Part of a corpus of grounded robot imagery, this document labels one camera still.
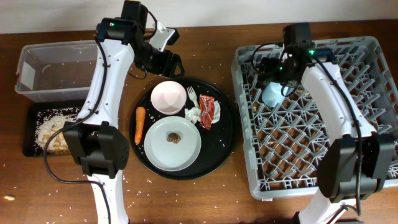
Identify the red snack wrapper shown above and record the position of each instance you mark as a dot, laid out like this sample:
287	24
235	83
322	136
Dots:
210	111

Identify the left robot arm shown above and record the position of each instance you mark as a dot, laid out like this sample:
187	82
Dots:
94	140

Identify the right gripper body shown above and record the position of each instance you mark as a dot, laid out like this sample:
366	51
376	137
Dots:
275	71

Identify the black rectangular tray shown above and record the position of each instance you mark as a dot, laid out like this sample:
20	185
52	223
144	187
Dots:
28	148

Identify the grey round plate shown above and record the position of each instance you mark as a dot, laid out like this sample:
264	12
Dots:
168	156

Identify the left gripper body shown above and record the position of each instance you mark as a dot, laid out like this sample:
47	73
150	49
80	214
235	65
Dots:
158	62

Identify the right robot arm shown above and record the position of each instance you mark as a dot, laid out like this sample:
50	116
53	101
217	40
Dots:
356	164

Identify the round black serving tray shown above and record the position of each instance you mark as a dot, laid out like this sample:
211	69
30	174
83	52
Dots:
217	143

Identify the grey dishwasher rack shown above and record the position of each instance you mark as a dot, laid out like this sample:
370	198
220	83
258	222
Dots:
283	145

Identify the brown food lump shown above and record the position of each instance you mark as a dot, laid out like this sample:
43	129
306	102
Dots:
174	138

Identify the peanut on table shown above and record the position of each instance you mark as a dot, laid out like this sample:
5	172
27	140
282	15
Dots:
9	197

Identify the white bowl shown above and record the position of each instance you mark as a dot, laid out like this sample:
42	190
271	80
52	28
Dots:
168	97

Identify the light blue cup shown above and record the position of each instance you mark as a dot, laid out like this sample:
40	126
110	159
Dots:
274	94

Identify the rice and nuts pile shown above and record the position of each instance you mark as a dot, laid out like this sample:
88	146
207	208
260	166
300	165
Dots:
50	121

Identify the orange carrot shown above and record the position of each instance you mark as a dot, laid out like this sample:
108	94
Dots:
140	120

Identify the clear plastic bin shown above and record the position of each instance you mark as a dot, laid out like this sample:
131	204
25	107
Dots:
59	71

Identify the white napkin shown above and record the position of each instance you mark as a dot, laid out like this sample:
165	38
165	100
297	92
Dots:
193	114

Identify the white plastic fork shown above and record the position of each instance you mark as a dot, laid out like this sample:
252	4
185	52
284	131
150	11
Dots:
192	96

